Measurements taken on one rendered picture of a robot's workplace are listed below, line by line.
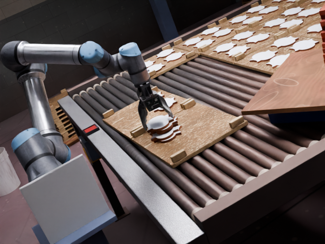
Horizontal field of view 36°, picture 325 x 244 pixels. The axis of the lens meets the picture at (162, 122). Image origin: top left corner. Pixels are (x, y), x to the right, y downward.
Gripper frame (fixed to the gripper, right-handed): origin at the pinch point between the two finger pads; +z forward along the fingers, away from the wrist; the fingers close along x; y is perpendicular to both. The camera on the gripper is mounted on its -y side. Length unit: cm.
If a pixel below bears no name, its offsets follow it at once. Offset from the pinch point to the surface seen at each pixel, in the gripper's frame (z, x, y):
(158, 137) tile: 3.2, -2.9, 6.6
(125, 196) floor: 99, -29, -143
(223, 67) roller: 7, 49, -52
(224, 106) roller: 7.6, 29.6, -4.0
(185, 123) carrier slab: 5.5, 10.6, 0.1
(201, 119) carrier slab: 5.6, 17.0, 3.0
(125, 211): 98, -33, -121
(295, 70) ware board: -5, 54, 22
